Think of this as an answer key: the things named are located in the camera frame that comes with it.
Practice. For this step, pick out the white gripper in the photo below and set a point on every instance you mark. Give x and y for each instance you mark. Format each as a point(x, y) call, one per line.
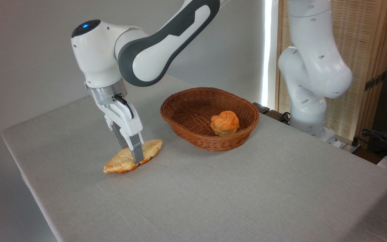
point(124, 121)

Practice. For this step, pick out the long braided bread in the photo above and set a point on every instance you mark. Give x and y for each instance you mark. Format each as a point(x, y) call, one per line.
point(119, 163)

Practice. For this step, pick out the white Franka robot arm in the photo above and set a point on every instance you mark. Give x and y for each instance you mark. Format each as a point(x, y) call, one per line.
point(96, 57)

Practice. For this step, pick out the brown wicker basket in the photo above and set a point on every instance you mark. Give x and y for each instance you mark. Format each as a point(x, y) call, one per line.
point(193, 111)

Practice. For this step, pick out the round knotted bread roll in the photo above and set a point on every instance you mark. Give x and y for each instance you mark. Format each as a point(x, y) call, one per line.
point(224, 123)

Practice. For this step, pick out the grey tablecloth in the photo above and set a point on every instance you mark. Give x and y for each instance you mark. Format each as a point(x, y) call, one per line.
point(247, 201)

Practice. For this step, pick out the dark wooden block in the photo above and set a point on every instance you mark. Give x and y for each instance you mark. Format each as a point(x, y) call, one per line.
point(261, 108)

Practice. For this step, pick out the dark metal screen hinge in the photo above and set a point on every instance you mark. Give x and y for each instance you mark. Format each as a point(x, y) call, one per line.
point(375, 81)

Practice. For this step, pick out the wooden folding screen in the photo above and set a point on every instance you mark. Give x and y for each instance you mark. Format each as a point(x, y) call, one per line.
point(364, 33)

